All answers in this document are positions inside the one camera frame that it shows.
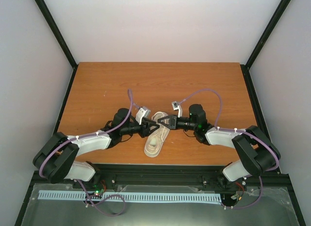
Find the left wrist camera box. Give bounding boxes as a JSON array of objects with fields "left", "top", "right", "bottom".
[{"left": 135, "top": 106, "right": 151, "bottom": 124}]

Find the black right table rail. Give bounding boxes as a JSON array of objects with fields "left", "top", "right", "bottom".
[{"left": 241, "top": 65, "right": 306, "bottom": 226}]

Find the black right frame post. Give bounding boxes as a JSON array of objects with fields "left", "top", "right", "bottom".
[{"left": 245, "top": 0, "right": 291, "bottom": 70}]

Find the black left frame post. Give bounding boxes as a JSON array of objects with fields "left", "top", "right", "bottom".
[{"left": 34, "top": 0, "right": 78, "bottom": 70}]

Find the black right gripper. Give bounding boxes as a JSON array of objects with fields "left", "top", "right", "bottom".
[{"left": 158, "top": 114, "right": 197, "bottom": 131}]

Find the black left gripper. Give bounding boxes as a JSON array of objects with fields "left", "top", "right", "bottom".
[{"left": 121, "top": 119, "right": 160, "bottom": 139}]

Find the light blue cable duct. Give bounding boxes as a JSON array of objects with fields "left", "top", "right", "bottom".
[{"left": 37, "top": 190, "right": 222, "bottom": 205}]

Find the white shoelace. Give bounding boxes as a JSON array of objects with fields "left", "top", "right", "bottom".
[{"left": 153, "top": 123, "right": 170, "bottom": 142}]

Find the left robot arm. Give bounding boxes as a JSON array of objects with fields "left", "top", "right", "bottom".
[{"left": 33, "top": 107, "right": 159, "bottom": 188}]

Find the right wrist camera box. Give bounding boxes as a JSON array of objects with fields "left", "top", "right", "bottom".
[{"left": 172, "top": 101, "right": 183, "bottom": 118}]

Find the black frame post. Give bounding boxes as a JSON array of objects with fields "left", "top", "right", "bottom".
[
  {"left": 34, "top": 0, "right": 78, "bottom": 70},
  {"left": 245, "top": 0, "right": 291, "bottom": 70}
]

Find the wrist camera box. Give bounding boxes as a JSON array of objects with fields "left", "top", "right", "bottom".
[
  {"left": 135, "top": 106, "right": 151, "bottom": 124},
  {"left": 172, "top": 101, "right": 183, "bottom": 118}
]

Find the black front mounting rail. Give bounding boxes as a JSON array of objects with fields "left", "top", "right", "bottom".
[{"left": 84, "top": 164, "right": 292, "bottom": 193}]

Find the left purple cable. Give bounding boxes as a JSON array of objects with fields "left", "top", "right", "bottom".
[{"left": 38, "top": 88, "right": 141, "bottom": 216}]

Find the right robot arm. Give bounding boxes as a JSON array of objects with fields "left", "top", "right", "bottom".
[{"left": 157, "top": 104, "right": 280, "bottom": 183}]

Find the small green-lit circuit board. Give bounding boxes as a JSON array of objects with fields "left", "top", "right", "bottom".
[{"left": 87, "top": 183, "right": 106, "bottom": 200}]

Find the white lace sneaker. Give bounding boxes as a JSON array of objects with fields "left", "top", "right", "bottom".
[{"left": 144, "top": 112, "right": 168, "bottom": 157}]

